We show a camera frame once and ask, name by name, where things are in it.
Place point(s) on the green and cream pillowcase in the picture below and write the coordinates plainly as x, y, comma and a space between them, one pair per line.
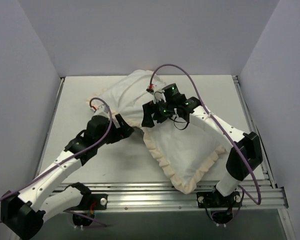
185, 156

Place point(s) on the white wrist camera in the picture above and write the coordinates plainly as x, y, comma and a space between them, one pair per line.
101, 110
158, 95

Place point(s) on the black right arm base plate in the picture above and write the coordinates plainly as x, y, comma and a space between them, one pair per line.
213, 199

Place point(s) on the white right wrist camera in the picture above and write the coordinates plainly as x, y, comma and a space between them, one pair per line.
158, 95

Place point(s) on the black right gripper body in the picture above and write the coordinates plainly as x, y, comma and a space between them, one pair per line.
150, 114

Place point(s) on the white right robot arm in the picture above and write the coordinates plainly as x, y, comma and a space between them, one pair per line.
244, 149

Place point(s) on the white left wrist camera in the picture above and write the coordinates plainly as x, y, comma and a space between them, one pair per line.
101, 110

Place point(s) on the aluminium front frame rails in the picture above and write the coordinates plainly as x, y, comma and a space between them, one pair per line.
162, 196

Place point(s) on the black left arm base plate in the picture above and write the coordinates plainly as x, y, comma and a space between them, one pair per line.
91, 202

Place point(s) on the aluminium table edge rail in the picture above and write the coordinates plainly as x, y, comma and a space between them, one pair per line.
50, 123

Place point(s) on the aluminium right side rail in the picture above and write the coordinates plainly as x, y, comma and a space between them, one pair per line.
253, 128

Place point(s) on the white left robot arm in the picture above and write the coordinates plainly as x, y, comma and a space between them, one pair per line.
25, 211

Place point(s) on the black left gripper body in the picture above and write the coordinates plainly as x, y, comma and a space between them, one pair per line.
120, 126

